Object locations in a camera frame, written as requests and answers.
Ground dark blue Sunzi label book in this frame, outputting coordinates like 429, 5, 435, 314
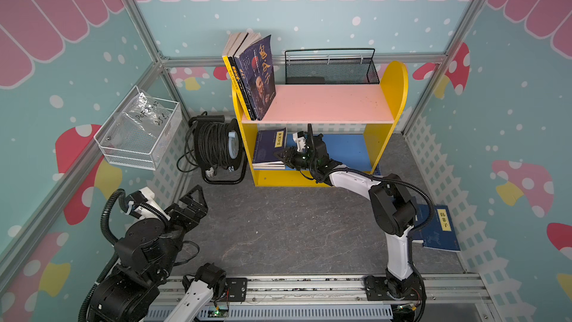
253, 161, 285, 169

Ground dark blue Mengxi label book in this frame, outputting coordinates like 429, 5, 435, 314
253, 128, 287, 165

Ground old man cover book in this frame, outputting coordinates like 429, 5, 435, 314
238, 32, 276, 121

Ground yellow cartoon cover book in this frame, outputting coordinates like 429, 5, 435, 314
222, 32, 245, 114

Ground black antler cover book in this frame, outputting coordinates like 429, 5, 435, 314
229, 32, 256, 120

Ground dark blue bagua cover book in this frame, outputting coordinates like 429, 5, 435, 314
253, 165, 286, 170

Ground dark blue thread-bound book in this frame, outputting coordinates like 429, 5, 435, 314
254, 167, 286, 171

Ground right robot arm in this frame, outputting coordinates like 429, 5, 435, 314
275, 125, 436, 303

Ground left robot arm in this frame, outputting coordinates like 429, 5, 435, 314
77, 185, 209, 321

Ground yellow bookshelf pink blue shelves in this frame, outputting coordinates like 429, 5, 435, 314
232, 61, 409, 174

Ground clear plastic bag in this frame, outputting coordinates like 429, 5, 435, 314
120, 91, 171, 145

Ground blue book yellow label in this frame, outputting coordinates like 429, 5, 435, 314
409, 204, 428, 244

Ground dark blue book far right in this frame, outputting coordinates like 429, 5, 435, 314
414, 205, 460, 252

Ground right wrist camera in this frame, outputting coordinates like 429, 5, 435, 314
292, 131, 307, 153

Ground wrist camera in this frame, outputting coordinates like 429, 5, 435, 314
122, 187, 155, 219
292, 131, 307, 153

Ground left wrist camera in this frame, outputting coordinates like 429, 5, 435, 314
122, 187, 155, 219

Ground black cable reel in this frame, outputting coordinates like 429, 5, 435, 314
177, 112, 247, 186

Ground white wire wall basket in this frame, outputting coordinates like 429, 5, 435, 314
94, 86, 183, 171

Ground black wire mesh basket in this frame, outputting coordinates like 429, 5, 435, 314
284, 48, 379, 85

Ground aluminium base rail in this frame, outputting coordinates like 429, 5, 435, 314
178, 274, 501, 321

